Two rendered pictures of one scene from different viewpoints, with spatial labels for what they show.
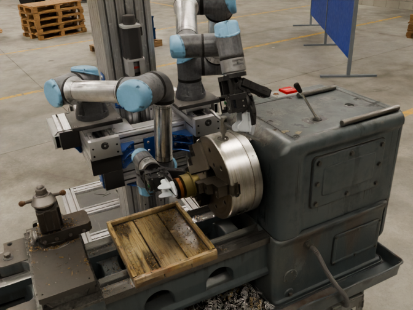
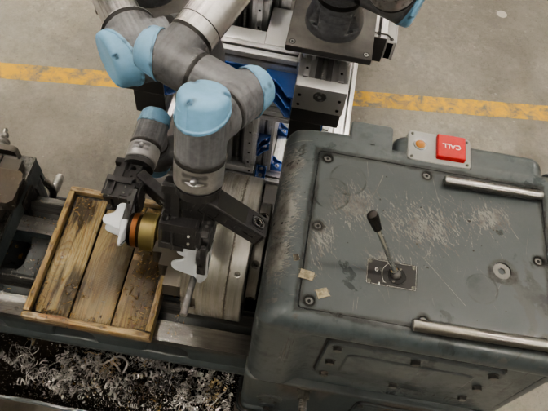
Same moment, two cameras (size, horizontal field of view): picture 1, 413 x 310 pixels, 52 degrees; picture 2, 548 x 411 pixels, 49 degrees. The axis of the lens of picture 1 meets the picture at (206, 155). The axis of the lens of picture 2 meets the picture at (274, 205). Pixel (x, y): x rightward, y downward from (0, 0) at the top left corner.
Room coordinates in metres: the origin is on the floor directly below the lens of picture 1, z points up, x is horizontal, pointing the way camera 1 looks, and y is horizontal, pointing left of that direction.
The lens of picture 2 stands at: (0.88, -0.41, 2.25)
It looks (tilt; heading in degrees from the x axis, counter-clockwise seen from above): 59 degrees down; 26
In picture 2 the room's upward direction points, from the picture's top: 9 degrees clockwise
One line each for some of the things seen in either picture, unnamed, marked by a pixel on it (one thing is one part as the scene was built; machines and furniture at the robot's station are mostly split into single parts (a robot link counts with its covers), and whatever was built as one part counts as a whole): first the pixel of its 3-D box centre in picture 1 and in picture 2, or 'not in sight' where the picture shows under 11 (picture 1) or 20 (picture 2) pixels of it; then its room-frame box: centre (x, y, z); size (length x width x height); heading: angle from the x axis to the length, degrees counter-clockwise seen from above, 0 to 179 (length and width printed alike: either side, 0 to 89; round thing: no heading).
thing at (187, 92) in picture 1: (190, 87); (337, 7); (2.03, 0.06, 1.21); 0.15 x 0.15 x 0.10
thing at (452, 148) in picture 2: (287, 91); (450, 149); (1.76, -0.37, 1.26); 0.06 x 0.06 x 0.02; 25
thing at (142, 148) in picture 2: (149, 167); (142, 156); (1.44, 0.22, 1.08); 0.08 x 0.05 x 0.08; 115
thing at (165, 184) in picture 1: (166, 186); (116, 221); (1.27, 0.15, 1.10); 0.09 x 0.06 x 0.03; 25
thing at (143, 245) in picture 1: (159, 239); (108, 260); (1.24, 0.19, 0.89); 0.36 x 0.30 x 0.04; 25
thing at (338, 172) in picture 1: (306, 152); (399, 271); (1.55, -0.41, 1.06); 0.59 x 0.48 x 0.39; 115
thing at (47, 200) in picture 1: (42, 198); not in sight; (1.17, 0.54, 1.13); 0.08 x 0.08 x 0.03
